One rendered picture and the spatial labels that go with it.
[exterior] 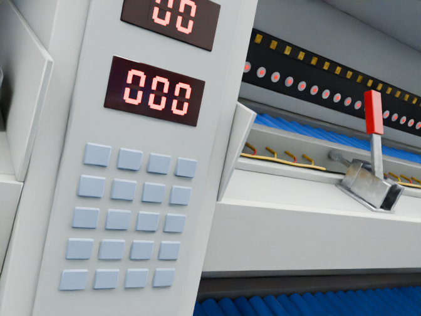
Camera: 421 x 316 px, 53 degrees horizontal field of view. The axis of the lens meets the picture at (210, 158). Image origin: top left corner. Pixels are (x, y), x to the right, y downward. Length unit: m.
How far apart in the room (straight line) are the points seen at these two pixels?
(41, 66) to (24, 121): 0.02
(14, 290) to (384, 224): 0.25
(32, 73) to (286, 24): 0.37
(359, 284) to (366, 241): 0.30
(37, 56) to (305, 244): 0.19
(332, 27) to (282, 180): 0.31
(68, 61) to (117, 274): 0.09
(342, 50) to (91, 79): 0.44
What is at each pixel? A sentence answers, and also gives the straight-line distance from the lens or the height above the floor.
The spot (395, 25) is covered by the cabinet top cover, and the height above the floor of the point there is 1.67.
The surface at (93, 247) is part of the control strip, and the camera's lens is 0.19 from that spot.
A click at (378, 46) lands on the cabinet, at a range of 0.64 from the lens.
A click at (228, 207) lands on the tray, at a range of 0.23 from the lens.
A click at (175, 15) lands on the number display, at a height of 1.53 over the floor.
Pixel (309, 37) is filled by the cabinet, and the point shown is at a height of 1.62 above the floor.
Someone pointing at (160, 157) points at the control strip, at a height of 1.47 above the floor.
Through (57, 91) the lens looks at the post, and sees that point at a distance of 0.18.
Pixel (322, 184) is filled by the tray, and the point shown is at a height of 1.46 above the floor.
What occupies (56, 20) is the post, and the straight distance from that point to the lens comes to 0.18.
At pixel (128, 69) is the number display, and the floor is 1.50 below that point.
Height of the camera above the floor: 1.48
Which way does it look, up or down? 3 degrees down
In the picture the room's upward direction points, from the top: 12 degrees clockwise
